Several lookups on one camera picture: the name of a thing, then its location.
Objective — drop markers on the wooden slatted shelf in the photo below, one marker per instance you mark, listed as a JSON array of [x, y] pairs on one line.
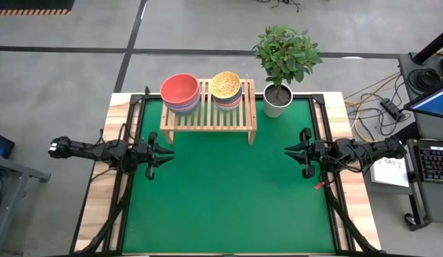
[[207, 127]]

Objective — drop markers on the grey metal stand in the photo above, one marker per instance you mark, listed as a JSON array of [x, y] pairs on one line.
[[14, 167]]

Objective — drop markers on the small yellow patterned bowl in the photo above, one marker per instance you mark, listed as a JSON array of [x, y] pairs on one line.
[[225, 85]]

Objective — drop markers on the white plant pot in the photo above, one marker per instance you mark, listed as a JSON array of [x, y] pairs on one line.
[[275, 110]]

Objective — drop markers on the large red bowl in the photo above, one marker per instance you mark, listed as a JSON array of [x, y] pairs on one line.
[[178, 89]]

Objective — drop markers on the green table mat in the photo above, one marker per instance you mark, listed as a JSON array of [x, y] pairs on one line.
[[225, 200]]

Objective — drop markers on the black pole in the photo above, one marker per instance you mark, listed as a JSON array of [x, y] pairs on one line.
[[432, 44]]

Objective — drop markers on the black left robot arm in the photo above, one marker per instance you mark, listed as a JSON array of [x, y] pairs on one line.
[[89, 151]]

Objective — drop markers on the black mat with hazard stripes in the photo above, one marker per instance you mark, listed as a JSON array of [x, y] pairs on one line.
[[28, 4]]

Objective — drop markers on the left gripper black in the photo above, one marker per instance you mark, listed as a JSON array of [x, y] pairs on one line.
[[146, 155]]

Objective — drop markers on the small red tag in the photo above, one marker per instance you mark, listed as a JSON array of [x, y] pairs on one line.
[[318, 185]]

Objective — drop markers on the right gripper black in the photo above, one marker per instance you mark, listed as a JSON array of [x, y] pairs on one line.
[[316, 153]]

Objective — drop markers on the small green leafy tree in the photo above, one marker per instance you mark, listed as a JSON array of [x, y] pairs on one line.
[[286, 53]]

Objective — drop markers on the black backlit keyboard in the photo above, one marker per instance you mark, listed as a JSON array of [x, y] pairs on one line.
[[436, 164]]

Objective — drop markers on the laptop screen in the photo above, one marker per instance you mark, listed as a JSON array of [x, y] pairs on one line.
[[434, 103]]

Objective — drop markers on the large blue bowl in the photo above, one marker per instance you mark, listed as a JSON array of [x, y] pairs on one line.
[[193, 104]]

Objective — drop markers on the black power strip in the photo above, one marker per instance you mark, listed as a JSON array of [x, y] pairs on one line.
[[391, 109]]

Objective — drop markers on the grey equipment cart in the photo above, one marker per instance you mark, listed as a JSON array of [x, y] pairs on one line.
[[432, 203]]

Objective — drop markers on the black metal table frame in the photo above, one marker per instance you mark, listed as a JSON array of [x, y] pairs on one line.
[[137, 100]]

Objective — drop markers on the small orange patterned bowl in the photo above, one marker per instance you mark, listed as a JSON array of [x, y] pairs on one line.
[[227, 106]]

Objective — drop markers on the white paper sheet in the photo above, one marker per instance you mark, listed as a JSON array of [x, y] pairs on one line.
[[389, 173]]

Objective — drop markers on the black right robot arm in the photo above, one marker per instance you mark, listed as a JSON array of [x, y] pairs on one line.
[[368, 150]]

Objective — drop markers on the black device with blue light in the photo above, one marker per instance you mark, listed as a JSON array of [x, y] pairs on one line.
[[1, 144]]

